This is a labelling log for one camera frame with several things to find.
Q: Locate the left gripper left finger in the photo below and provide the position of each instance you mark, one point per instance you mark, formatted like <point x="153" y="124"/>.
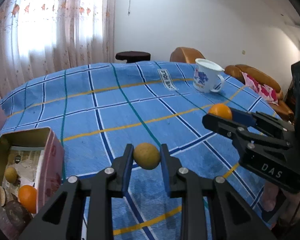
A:
<point x="62" y="215"/>

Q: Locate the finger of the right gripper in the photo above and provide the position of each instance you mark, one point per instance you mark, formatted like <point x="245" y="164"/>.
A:
<point x="278" y="151"/>
<point x="259" y="126"/>

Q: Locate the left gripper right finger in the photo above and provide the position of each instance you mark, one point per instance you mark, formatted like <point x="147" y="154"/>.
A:
<point x="231" y="217"/>

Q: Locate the small orange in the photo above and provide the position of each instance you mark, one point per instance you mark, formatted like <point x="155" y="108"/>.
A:
<point x="28" y="198"/>
<point x="221" y="110"/>

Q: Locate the purple beet root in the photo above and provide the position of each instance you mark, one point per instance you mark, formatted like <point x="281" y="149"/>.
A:
<point x="14" y="218"/>

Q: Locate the small green-yellow fruit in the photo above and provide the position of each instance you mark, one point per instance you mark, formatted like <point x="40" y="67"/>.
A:
<point x="146" y="156"/>

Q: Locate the pink floral cushion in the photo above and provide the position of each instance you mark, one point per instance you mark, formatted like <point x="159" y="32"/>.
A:
<point x="267" y="93"/>

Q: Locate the brown leather sofa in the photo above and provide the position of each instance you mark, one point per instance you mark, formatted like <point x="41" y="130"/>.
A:
<point x="281" y="109"/>

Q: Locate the white printed mug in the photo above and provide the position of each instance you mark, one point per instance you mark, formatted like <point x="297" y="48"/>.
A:
<point x="207" y="76"/>

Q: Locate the pink metal tin box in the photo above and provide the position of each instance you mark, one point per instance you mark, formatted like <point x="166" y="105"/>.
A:
<point x="51" y="173"/>

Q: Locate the printed paper in tin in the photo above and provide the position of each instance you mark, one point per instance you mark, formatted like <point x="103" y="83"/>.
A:
<point x="28" y="163"/>

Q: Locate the brown leather armchair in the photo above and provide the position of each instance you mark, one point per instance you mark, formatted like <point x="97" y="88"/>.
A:
<point x="185" y="55"/>

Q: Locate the dark round stool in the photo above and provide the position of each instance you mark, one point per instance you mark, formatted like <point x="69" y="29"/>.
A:
<point x="133" y="56"/>

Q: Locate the floral sheer curtain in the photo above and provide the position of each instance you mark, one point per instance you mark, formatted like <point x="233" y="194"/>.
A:
<point x="40" y="37"/>

